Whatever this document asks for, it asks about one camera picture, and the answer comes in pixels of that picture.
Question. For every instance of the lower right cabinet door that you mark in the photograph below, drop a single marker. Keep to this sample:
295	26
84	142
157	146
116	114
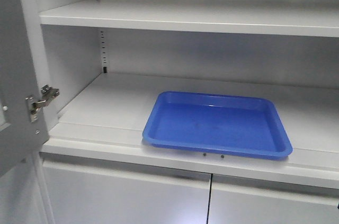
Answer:
245	200

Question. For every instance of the lower left cabinet door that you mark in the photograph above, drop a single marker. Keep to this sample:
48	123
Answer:
94	194

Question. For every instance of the grey cabinet door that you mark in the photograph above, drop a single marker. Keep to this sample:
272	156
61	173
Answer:
19	136

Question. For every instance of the upper grey cabinet shelf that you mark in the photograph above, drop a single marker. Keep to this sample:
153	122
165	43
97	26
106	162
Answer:
197	17

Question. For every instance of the blue plastic tray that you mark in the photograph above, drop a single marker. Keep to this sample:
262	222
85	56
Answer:
218	124

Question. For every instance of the metal door hinge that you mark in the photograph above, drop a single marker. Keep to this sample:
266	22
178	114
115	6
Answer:
34	105

